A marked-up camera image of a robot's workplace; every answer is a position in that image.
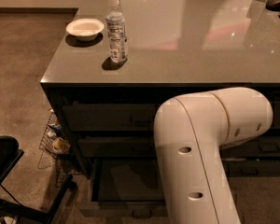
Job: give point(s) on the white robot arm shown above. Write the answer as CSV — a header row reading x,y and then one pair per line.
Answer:
x,y
189,132

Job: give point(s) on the clear plastic water bottle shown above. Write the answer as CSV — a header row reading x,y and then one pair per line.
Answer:
x,y
116,32

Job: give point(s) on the dark grey drawer cabinet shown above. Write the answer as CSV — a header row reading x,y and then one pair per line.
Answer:
x,y
175,47

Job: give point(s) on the wire basket with clutter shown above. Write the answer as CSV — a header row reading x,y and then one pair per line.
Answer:
x,y
51,159

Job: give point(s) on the white paper bowl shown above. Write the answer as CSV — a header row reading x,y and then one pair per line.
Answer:
x,y
85,29

